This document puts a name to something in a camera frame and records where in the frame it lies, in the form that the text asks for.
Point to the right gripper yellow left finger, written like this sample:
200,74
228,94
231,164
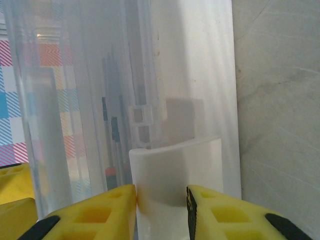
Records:
100,217

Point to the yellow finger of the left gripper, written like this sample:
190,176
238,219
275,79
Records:
15,182
15,212

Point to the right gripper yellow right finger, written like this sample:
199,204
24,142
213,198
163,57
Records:
225,217

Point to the white plastic cup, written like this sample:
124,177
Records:
162,175

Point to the clear plastic tool box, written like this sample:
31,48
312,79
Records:
200,75

